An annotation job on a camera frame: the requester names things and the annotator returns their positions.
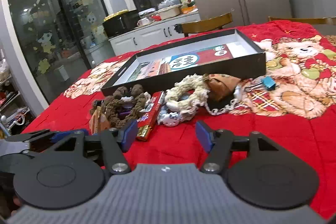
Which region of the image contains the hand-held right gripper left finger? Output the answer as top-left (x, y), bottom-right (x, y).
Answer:
top-left (51, 119), bottom-right (138, 174)

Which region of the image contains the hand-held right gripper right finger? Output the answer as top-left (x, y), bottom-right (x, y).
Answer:
top-left (196, 120), bottom-right (280, 174)

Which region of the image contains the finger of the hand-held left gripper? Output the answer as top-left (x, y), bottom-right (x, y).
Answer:
top-left (5, 129), bottom-right (89, 153)

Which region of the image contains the purple lighter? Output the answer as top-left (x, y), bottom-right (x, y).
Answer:
top-left (118, 106), bottom-right (135, 120)

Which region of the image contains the red snack packet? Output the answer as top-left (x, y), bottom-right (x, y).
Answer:
top-left (136, 91), bottom-right (164, 141)

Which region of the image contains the brown rope scrunchie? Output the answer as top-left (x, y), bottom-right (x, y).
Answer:
top-left (105, 94), bottom-right (151, 128)

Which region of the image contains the orange triangular snack packet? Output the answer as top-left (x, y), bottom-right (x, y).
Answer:
top-left (89, 106), bottom-right (111, 135)

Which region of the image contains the brown pom hair clip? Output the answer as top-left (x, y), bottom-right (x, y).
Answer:
top-left (113, 84), bottom-right (147, 104)
top-left (89, 99), bottom-right (111, 115)

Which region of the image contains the cream knitted scrunchie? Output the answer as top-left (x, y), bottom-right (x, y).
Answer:
top-left (164, 74), bottom-right (210, 115)

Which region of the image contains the brown triangular snack packet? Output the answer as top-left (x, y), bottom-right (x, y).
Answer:
top-left (203, 74), bottom-right (241, 102)

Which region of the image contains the black cardboard box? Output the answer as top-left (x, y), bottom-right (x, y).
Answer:
top-left (100, 28), bottom-right (267, 97)

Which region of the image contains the blue binder clip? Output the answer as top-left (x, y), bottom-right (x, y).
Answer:
top-left (244, 76), bottom-right (276, 92)

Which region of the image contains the white cat hair clip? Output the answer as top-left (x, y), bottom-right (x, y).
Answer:
top-left (157, 109), bottom-right (182, 126)

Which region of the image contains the metal shelf rack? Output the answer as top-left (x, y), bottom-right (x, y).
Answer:
top-left (0, 51), bottom-right (32, 135)

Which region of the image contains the red printed bear blanket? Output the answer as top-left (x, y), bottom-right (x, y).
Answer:
top-left (21, 21), bottom-right (336, 220)

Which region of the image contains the white bin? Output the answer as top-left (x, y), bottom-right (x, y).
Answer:
top-left (54, 65), bottom-right (70, 82)

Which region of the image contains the white kitchen cabinet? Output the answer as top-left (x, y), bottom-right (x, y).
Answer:
top-left (109, 13), bottom-right (201, 56)

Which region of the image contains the black microwave oven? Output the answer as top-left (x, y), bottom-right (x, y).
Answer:
top-left (102, 10), bottom-right (139, 38)

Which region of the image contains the glass sliding door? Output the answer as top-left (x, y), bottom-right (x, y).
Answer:
top-left (5, 0), bottom-right (111, 104)

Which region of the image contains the wooden chair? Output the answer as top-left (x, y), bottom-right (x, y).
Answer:
top-left (175, 12), bottom-right (233, 37)
top-left (268, 16), bottom-right (336, 25)

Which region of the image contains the yellow tray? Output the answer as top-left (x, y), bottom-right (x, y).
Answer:
top-left (104, 10), bottom-right (129, 21)

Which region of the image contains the clear glass container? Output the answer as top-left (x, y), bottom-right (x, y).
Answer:
top-left (139, 8), bottom-right (158, 19)

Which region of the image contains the cream bowl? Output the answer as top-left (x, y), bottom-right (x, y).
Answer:
top-left (157, 5), bottom-right (182, 20)

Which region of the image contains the white plastic bag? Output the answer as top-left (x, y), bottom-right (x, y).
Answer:
top-left (157, 0), bottom-right (174, 10)

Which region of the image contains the white plastic chain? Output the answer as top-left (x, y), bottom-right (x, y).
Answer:
top-left (205, 86), bottom-right (242, 116)

